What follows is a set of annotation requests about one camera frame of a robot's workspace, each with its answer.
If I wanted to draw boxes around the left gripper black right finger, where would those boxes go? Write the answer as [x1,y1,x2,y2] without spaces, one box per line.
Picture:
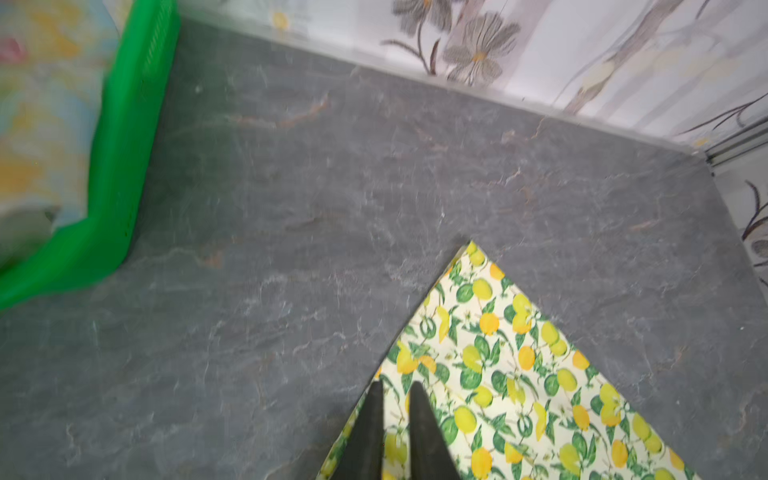
[409,382,460,480]

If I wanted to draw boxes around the pastel floral folded skirt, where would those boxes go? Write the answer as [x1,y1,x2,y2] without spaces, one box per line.
[1,1,132,269]

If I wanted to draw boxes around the green plastic basket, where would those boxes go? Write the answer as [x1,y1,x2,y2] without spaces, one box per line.
[1,1,181,308]

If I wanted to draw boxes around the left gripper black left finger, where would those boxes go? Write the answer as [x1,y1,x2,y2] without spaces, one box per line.
[332,381,384,480]

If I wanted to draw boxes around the lemon print yellow skirt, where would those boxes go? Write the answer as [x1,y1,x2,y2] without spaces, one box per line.
[316,241,700,480]

